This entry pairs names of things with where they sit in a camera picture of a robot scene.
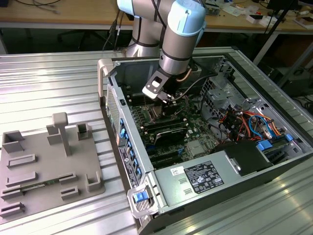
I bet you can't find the CPU socket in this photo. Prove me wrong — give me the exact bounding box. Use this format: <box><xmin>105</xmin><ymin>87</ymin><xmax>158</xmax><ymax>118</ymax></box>
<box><xmin>146</xmin><ymin>104</ymin><xmax>164</xmax><ymax>122</ymax></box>

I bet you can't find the grey open PC case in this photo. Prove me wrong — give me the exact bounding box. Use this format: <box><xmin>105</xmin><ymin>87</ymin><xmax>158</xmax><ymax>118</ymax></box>
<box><xmin>97</xmin><ymin>55</ymin><xmax>313</xmax><ymax>235</ymax></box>

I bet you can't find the silver metal disk bay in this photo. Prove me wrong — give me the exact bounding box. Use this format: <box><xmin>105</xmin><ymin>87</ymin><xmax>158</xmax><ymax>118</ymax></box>
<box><xmin>199</xmin><ymin>56</ymin><xmax>249</xmax><ymax>123</ymax></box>

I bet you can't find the green motherboard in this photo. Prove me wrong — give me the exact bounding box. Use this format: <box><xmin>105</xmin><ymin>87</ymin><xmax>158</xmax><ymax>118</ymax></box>
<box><xmin>127</xmin><ymin>84</ymin><xmax>222</xmax><ymax>170</ymax></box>

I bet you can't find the black expansion card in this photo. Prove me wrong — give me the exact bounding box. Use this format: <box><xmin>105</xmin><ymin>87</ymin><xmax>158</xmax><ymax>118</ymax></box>
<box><xmin>153</xmin><ymin>126</ymin><xmax>188</xmax><ymax>148</ymax></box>

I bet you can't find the silver chipset heat sink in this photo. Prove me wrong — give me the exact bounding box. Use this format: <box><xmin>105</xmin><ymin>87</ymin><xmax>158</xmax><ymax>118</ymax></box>
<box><xmin>185</xmin><ymin>141</ymin><xmax>205</xmax><ymax>157</ymax></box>

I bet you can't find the black plastic shroud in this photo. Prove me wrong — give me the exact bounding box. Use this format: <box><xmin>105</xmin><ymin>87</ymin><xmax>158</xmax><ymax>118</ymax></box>
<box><xmin>210</xmin><ymin>140</ymin><xmax>274</xmax><ymax>177</ymax></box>

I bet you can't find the silver power supply unit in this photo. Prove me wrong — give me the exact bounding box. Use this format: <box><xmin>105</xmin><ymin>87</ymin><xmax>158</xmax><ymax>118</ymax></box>
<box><xmin>153</xmin><ymin>150</ymin><xmax>245</xmax><ymax>209</ymax></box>

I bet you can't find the blue disk carrier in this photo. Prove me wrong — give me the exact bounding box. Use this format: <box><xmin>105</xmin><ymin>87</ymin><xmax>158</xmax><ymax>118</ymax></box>
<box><xmin>256</xmin><ymin>140</ymin><xmax>274</xmax><ymax>154</ymax></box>

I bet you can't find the wooden desk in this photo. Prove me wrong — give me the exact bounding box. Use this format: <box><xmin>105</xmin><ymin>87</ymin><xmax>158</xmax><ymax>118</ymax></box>
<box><xmin>0</xmin><ymin>0</ymin><xmax>313</xmax><ymax>35</ymax></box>

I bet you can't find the grey parts rack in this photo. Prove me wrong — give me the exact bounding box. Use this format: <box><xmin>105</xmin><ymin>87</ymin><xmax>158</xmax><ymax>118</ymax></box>
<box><xmin>0</xmin><ymin>112</ymin><xmax>106</xmax><ymax>222</ymax></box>

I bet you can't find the green RAM stick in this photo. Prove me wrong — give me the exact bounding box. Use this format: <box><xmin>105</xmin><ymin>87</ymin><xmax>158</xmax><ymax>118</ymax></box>
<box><xmin>21</xmin><ymin>180</ymin><xmax>61</xmax><ymax>190</ymax></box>

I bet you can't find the silver camera with black bracket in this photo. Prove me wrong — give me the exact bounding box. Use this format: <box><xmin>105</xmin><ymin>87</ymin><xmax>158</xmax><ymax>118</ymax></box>
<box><xmin>141</xmin><ymin>69</ymin><xmax>172</xmax><ymax>101</ymax></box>

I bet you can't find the grey case handle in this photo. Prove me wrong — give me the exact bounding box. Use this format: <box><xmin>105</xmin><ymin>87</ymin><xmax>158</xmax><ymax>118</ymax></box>
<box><xmin>126</xmin><ymin>185</ymin><xmax>161</xmax><ymax>219</ymax></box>
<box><xmin>97</xmin><ymin>58</ymin><xmax>115</xmax><ymax>98</ymax></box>

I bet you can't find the blue wire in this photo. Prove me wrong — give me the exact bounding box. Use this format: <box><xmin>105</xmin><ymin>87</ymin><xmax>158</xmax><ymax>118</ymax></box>
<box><xmin>247</xmin><ymin>114</ymin><xmax>272</xmax><ymax>141</ymax></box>

